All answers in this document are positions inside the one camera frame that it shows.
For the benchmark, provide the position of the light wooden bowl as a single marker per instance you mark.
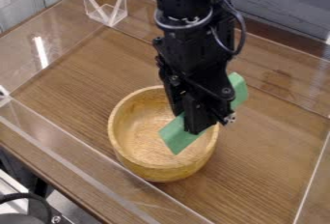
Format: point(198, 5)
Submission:
point(139, 116)

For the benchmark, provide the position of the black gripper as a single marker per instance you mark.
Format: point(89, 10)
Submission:
point(195, 49)

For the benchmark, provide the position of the clear acrylic corner bracket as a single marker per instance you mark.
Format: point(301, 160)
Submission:
point(107, 14)

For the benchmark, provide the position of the green rectangular block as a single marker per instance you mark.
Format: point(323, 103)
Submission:
point(176, 138)

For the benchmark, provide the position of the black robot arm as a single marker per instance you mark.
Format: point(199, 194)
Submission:
point(188, 8)

